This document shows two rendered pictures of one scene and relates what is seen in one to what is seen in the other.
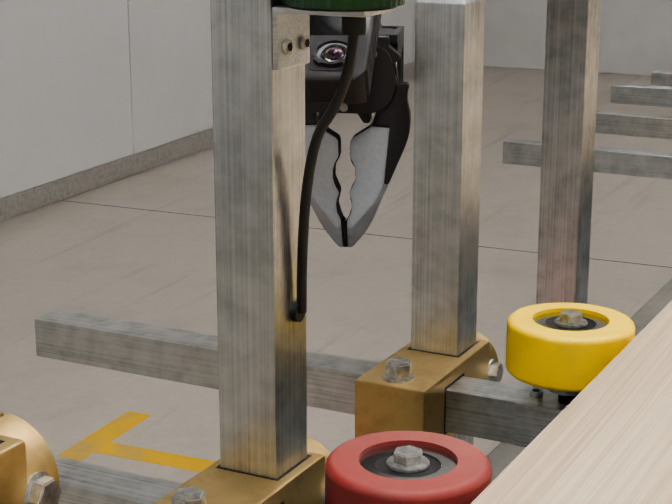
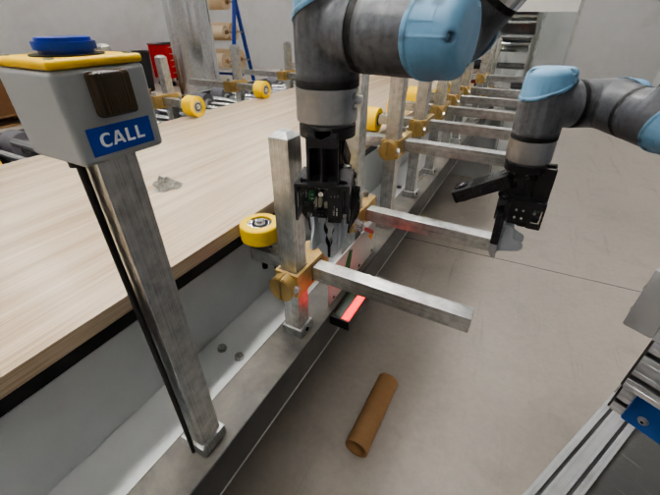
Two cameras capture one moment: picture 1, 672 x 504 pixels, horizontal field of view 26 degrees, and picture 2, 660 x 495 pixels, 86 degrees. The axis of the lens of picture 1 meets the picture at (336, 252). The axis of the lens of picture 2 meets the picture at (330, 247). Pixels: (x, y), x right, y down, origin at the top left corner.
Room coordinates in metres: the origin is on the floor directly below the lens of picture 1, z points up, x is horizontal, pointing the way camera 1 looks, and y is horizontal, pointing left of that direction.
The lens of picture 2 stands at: (1.48, 0.01, 1.24)
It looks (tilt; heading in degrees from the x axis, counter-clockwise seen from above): 33 degrees down; 182
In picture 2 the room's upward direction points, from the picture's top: straight up
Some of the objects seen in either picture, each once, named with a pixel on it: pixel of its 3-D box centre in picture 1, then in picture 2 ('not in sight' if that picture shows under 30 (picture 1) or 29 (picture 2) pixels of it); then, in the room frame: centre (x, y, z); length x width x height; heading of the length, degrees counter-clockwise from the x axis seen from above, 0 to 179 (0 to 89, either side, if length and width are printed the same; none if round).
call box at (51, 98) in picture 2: not in sight; (87, 109); (1.19, -0.19, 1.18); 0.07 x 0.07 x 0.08; 63
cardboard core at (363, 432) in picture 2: not in sight; (373, 412); (0.73, 0.14, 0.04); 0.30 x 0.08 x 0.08; 153
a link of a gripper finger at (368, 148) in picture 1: (370, 178); (317, 237); (1.02, -0.02, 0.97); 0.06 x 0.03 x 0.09; 173
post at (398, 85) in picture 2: not in sight; (392, 154); (0.51, 0.15, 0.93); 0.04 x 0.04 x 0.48; 63
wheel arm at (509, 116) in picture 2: not in sight; (457, 110); (0.06, 0.45, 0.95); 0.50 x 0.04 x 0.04; 63
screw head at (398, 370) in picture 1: (398, 369); not in sight; (0.89, -0.04, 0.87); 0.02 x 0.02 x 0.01
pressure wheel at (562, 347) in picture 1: (567, 398); (262, 245); (0.87, -0.15, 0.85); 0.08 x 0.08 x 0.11
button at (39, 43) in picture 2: not in sight; (66, 50); (1.19, -0.19, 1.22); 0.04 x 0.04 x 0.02
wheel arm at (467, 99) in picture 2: not in sight; (469, 99); (-0.16, 0.57, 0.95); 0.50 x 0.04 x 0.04; 63
